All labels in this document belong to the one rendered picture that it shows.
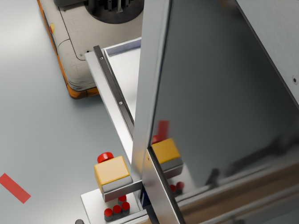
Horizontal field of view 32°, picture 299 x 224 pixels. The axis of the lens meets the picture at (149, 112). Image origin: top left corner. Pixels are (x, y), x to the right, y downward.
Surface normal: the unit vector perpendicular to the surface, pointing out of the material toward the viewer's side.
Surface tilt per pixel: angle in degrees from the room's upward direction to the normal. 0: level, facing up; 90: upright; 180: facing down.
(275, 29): 90
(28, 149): 0
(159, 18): 90
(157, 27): 90
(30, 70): 0
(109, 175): 0
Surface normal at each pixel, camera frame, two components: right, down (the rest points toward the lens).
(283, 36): -0.92, 0.31
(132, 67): 0.06, -0.46
